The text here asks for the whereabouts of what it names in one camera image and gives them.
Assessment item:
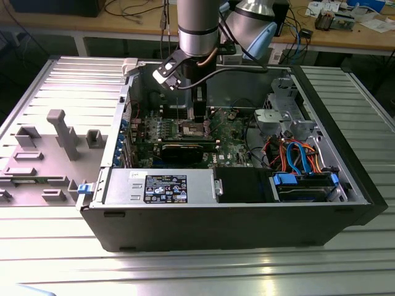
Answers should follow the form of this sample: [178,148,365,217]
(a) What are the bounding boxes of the metal socket cover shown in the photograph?
[202,113,217,138]

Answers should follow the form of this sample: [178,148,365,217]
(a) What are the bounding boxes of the CPU socket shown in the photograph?
[175,118,210,139]

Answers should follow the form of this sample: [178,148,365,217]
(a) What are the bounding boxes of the black graphics card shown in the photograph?
[160,142,204,164]

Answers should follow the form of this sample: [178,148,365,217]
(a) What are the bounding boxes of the green motherboard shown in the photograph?
[129,106,266,169]

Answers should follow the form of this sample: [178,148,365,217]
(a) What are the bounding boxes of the black power supply label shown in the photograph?
[144,174,188,204]

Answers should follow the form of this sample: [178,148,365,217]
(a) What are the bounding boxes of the black plastic shroud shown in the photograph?
[215,168,272,203]

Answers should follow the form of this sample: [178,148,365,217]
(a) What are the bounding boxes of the wooden desk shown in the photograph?
[0,0,395,58]

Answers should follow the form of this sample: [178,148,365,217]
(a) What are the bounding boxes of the silver power supply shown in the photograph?
[103,168,217,206]

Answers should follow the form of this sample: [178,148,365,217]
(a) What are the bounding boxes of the black PC case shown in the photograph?
[75,57,389,253]

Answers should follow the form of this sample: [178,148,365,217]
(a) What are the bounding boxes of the hard disk in blue carrier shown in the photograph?
[270,172,340,203]

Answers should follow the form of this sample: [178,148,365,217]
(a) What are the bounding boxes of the copper heat sink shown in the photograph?
[314,9,334,31]

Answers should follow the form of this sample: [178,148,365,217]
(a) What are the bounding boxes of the grey parts rack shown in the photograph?
[0,109,107,207]

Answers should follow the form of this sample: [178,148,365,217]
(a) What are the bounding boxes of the black computer box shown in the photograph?
[9,0,101,18]

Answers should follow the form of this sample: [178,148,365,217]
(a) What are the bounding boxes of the white papers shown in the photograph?
[359,12,395,33]

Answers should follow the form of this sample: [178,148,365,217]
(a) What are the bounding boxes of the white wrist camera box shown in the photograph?
[152,58,183,91]

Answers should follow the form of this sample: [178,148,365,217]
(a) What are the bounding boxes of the black camera cable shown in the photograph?
[175,66,269,92]

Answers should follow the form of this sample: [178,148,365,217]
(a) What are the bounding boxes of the blue wire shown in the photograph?
[295,144,312,177]
[285,141,302,171]

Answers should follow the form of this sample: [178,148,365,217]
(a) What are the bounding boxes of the orange wire bundle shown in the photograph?
[302,142,324,173]

